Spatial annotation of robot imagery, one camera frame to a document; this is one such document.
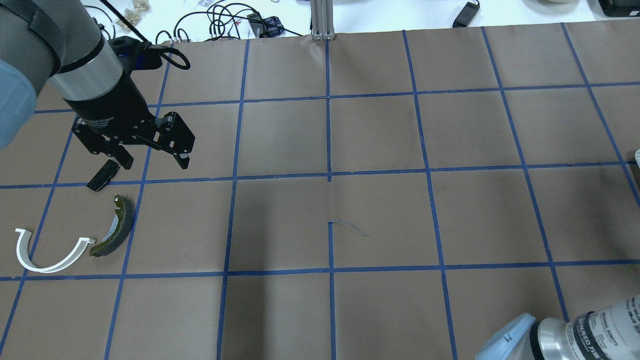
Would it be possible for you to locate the green curved brake shoe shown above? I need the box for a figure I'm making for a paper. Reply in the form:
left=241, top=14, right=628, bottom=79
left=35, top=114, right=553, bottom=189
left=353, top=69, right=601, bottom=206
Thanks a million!
left=89, top=194, right=135, bottom=258

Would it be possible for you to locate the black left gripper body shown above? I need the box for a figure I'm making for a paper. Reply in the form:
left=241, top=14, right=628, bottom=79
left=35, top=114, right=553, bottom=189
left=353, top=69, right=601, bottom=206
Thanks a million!
left=70, top=75, right=195, bottom=155

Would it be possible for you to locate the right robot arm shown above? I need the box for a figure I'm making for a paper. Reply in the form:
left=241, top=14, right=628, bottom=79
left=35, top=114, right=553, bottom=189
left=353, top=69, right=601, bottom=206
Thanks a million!
left=475, top=295, right=640, bottom=360

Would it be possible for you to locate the black brake pad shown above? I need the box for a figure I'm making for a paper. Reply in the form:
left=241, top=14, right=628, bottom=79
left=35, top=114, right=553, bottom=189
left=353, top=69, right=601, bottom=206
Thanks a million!
left=86, top=159, right=121, bottom=192

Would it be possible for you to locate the aluminium frame post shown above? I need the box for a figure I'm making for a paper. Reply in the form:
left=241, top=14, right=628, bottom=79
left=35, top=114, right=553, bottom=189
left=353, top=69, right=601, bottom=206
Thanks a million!
left=309, top=0, right=336, bottom=41

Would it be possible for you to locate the white curved plastic bracket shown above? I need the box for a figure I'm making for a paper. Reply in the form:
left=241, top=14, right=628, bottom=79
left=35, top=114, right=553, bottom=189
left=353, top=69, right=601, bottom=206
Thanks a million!
left=14, top=228, right=96, bottom=275

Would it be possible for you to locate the black power adapter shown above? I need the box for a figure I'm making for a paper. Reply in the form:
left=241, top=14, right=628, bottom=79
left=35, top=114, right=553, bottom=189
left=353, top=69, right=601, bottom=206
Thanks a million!
left=452, top=0, right=481, bottom=28

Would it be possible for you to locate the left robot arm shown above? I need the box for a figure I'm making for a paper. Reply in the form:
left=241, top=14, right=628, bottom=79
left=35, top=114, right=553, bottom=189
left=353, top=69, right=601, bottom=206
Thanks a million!
left=0, top=0, right=195, bottom=169

